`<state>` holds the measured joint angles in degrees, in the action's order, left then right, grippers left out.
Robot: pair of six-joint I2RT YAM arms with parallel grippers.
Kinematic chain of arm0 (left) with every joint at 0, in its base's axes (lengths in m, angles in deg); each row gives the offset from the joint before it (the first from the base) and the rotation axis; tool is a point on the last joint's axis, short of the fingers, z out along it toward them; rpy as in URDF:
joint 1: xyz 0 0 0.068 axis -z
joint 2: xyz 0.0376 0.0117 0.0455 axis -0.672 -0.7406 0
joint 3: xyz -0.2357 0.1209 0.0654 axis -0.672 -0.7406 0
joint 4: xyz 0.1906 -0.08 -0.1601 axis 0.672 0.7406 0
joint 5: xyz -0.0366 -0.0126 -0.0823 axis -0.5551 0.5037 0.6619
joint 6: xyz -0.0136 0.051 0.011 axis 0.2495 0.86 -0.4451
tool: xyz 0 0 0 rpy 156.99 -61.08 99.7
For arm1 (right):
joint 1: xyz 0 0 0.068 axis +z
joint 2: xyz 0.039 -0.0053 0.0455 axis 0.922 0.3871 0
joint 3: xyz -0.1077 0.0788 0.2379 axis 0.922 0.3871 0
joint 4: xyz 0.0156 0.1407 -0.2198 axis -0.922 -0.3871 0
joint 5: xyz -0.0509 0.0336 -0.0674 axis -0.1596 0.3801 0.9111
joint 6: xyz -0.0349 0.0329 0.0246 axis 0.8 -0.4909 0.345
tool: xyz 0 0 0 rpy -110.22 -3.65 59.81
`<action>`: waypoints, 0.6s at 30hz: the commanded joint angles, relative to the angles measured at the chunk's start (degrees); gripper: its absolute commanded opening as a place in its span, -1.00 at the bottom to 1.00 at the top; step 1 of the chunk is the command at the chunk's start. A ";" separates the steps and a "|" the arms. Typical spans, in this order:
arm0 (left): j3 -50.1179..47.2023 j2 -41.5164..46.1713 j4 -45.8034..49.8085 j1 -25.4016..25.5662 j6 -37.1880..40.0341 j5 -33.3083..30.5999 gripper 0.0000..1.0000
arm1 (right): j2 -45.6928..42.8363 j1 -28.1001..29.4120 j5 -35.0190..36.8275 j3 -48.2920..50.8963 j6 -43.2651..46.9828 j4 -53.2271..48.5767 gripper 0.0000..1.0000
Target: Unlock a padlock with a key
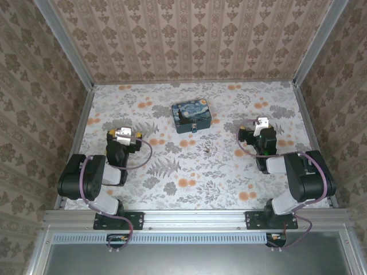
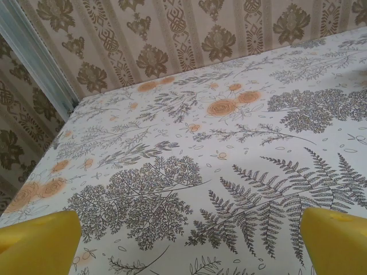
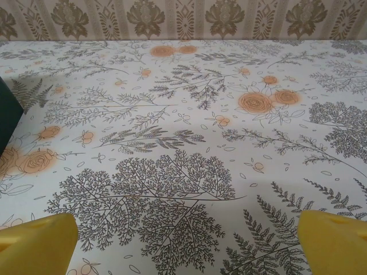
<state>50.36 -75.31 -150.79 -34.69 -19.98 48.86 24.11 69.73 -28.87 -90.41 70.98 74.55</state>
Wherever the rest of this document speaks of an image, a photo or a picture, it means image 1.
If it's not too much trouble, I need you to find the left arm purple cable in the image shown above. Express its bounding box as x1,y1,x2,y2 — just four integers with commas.
79,136,153,253

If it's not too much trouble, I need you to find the starry night tin box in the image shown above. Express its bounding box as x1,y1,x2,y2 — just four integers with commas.
171,99,212,135

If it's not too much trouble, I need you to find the grey slotted cable duct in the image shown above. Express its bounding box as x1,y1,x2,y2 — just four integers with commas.
53,232,269,244

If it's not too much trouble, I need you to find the aluminium table edge rail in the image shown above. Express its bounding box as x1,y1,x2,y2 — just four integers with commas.
54,85,95,210
292,82,339,209

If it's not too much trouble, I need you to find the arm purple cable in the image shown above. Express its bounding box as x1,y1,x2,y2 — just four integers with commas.
236,119,330,250
79,136,153,253

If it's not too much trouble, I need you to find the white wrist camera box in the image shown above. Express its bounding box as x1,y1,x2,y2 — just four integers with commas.
116,127,134,145
256,116,270,135

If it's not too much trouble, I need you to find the black connector board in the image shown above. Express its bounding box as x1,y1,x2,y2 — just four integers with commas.
265,232,287,249
106,233,130,250

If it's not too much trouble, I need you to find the floral patterned table cover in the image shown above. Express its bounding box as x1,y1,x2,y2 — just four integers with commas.
64,81,332,211

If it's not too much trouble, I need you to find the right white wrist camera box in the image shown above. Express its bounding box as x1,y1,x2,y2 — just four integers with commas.
256,116,270,135

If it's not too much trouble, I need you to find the grey metal sheet panel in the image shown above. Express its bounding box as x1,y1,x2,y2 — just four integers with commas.
42,231,356,275

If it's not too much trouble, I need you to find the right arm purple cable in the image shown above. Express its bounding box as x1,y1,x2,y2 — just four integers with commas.
236,119,330,250

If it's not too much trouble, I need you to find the aluminium frame post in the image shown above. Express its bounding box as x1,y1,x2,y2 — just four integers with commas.
33,0,95,89
292,0,350,87

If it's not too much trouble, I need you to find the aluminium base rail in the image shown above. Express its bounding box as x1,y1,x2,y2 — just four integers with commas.
42,209,352,230

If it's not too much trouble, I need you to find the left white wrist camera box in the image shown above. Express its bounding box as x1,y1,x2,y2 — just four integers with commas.
116,127,134,145

